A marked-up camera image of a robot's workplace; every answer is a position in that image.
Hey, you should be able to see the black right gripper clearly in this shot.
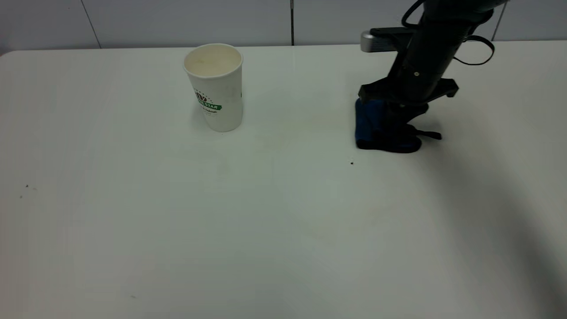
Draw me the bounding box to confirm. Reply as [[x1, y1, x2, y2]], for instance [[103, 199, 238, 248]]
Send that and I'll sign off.
[[358, 20, 471, 136]]

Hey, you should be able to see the blue black cleaning cloth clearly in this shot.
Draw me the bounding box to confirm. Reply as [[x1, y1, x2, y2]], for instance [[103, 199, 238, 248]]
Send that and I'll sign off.
[[355, 98, 442, 154]]

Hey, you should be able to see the white paper cup green logo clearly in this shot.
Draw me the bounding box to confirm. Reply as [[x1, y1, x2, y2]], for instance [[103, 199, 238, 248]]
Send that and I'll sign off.
[[183, 43, 244, 133]]

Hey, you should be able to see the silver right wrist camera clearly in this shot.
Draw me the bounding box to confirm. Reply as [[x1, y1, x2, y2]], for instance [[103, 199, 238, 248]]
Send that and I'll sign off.
[[361, 27, 410, 54]]

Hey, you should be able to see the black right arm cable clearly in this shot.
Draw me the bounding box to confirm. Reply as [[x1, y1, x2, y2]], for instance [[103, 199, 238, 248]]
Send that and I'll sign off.
[[401, 0, 495, 67]]

